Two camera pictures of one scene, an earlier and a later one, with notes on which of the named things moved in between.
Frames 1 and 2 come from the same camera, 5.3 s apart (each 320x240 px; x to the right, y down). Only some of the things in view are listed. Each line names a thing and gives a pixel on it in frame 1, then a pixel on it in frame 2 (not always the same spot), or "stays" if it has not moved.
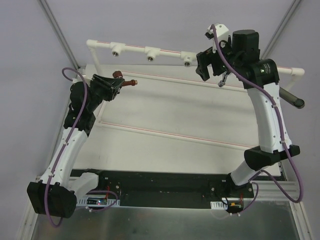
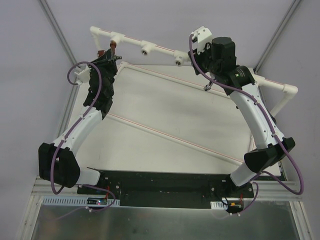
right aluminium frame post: (280, 27) stays
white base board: (164, 118) stays
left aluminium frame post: (60, 34) stays
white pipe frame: (188, 59) to (147, 48)
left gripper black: (100, 88) to (107, 61)
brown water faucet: (118, 74) to (113, 45)
